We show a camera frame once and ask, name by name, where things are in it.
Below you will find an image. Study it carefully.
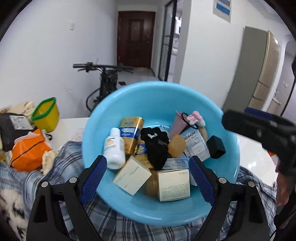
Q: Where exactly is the gold blue cigarette pack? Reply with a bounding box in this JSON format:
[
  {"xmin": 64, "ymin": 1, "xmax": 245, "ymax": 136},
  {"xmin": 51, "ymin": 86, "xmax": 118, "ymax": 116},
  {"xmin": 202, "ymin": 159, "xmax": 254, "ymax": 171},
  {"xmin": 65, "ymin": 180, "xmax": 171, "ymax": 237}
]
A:
[{"xmin": 119, "ymin": 116, "xmax": 144, "ymax": 155}]

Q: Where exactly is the black white fuzzy garment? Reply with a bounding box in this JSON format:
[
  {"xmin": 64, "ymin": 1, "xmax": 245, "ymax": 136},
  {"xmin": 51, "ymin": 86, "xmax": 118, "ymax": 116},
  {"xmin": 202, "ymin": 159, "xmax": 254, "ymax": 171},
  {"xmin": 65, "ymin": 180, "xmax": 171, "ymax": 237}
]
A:
[{"xmin": 1, "ymin": 189, "xmax": 28, "ymax": 240}]

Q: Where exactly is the black scrunchie pouch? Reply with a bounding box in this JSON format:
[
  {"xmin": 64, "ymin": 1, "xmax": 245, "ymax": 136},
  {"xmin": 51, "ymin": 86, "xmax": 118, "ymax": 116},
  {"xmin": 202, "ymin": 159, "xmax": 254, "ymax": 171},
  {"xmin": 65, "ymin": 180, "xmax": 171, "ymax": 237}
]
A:
[{"xmin": 140, "ymin": 127, "xmax": 170, "ymax": 171}]

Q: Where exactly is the blue Maison box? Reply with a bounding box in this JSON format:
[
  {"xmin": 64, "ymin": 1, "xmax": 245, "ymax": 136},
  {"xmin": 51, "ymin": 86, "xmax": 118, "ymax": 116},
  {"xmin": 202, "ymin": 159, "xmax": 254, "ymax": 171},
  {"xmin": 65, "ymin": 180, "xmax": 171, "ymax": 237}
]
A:
[{"xmin": 181, "ymin": 128, "xmax": 210, "ymax": 162}]

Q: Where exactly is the blue plaid flannel shirt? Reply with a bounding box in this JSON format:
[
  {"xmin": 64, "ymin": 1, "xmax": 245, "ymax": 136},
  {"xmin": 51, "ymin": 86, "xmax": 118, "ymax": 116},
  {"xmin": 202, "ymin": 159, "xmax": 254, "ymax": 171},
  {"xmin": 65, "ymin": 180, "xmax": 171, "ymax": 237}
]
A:
[{"xmin": 1, "ymin": 141, "xmax": 277, "ymax": 240}]

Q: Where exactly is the pink plastic holder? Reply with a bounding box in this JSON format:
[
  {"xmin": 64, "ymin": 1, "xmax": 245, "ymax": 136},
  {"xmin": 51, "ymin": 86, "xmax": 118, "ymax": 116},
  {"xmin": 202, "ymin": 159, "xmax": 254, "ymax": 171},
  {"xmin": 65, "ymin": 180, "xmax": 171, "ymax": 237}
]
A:
[{"xmin": 168, "ymin": 111, "xmax": 188, "ymax": 140}]

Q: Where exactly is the cream barcode box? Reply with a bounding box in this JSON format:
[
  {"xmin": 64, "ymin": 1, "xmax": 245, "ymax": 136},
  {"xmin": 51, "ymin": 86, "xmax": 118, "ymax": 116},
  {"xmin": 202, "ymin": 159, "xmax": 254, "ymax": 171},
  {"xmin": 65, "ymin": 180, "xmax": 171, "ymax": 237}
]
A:
[{"xmin": 113, "ymin": 156, "xmax": 152, "ymax": 196}]

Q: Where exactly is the gold blue small box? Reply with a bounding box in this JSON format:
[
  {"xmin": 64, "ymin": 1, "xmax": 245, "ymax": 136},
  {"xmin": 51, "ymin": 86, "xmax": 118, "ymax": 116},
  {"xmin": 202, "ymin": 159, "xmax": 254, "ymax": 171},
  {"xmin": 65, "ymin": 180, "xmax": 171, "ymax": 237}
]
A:
[{"xmin": 134, "ymin": 143, "xmax": 154, "ymax": 170}]

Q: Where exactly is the person's right hand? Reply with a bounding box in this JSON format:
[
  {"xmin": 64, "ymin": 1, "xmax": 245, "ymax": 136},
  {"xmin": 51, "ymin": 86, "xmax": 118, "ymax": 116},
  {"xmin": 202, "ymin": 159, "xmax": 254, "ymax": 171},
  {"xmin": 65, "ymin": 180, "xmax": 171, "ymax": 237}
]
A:
[{"xmin": 276, "ymin": 169, "xmax": 295, "ymax": 206}]

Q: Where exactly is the light blue plastic basin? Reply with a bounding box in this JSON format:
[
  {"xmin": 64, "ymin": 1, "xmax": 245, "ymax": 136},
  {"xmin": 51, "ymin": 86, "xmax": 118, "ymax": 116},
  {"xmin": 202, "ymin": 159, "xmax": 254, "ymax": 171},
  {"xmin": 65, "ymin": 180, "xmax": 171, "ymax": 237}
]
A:
[{"xmin": 82, "ymin": 81, "xmax": 240, "ymax": 226}]

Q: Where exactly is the pale blue barcode box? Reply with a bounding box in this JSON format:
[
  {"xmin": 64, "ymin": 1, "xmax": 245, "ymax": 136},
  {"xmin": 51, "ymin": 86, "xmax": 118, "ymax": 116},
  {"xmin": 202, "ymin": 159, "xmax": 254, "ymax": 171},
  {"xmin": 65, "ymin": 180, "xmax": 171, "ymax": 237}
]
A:
[{"xmin": 162, "ymin": 158, "xmax": 189, "ymax": 170}]

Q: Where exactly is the black plastic package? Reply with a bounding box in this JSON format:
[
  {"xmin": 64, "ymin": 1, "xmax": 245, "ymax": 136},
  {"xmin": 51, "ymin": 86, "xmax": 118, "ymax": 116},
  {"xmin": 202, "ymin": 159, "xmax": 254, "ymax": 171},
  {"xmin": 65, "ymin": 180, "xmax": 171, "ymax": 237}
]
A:
[{"xmin": 0, "ymin": 113, "xmax": 35, "ymax": 152}]

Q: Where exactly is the white pink bunny hair tie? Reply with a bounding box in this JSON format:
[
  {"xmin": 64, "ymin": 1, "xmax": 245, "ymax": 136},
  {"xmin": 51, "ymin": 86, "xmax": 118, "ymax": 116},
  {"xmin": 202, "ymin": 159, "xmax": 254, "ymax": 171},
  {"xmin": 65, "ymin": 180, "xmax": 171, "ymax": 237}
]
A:
[{"xmin": 181, "ymin": 110, "xmax": 206, "ymax": 129}]

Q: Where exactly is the yellow green-rimmed cup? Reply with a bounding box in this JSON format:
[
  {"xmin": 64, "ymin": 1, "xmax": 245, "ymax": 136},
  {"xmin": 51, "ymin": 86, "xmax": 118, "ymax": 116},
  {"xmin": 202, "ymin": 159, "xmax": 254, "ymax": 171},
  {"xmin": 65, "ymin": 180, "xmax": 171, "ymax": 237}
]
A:
[{"xmin": 31, "ymin": 97, "xmax": 59, "ymax": 133}]

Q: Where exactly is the dark brown door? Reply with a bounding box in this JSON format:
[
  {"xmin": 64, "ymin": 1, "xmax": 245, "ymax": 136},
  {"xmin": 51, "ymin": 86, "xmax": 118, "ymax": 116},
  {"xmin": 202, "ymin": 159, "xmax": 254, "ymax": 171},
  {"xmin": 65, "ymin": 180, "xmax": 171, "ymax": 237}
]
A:
[{"xmin": 117, "ymin": 11, "xmax": 156, "ymax": 69}]

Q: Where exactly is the orange tissue pack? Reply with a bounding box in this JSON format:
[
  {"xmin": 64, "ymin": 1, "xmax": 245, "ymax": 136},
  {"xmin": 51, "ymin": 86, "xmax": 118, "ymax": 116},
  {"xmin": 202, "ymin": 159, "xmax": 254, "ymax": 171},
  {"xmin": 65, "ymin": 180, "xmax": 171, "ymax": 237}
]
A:
[{"xmin": 11, "ymin": 129, "xmax": 52, "ymax": 172}]

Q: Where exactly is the white flat box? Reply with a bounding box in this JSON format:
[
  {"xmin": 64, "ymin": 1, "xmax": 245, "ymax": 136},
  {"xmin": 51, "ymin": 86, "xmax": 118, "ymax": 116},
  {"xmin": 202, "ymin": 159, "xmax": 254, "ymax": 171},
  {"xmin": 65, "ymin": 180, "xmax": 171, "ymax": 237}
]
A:
[{"xmin": 157, "ymin": 169, "xmax": 191, "ymax": 202}]

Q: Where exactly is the black bicycle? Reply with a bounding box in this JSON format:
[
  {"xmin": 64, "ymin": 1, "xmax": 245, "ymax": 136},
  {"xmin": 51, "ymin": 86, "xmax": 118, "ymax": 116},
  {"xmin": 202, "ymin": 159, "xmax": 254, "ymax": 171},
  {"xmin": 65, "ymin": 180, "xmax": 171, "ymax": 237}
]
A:
[{"xmin": 73, "ymin": 62, "xmax": 134, "ymax": 112}]

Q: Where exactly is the small black box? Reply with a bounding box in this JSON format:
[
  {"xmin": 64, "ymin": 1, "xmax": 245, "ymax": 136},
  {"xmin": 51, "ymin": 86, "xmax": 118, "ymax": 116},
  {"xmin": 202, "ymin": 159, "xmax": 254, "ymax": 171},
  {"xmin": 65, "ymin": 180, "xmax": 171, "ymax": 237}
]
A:
[{"xmin": 206, "ymin": 136, "xmax": 226, "ymax": 159}]

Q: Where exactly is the amber translucent soap box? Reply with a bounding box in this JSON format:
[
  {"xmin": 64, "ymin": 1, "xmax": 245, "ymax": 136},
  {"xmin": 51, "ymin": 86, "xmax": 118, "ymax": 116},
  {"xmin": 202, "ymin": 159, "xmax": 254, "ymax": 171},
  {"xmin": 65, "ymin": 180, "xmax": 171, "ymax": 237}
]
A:
[{"xmin": 168, "ymin": 135, "xmax": 186, "ymax": 158}]

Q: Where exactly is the white small lotion bottle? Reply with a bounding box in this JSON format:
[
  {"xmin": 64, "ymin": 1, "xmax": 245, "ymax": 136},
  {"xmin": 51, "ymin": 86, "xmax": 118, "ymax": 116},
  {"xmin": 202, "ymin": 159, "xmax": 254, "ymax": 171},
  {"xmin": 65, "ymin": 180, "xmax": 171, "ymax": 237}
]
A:
[{"xmin": 103, "ymin": 128, "xmax": 126, "ymax": 170}]

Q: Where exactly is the grey beige cabinet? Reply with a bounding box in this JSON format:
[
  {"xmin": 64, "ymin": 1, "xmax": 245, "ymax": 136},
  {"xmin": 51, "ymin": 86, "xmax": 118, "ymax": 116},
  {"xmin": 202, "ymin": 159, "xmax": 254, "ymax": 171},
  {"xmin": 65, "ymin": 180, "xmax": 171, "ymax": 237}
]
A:
[{"xmin": 222, "ymin": 27, "xmax": 280, "ymax": 111}]

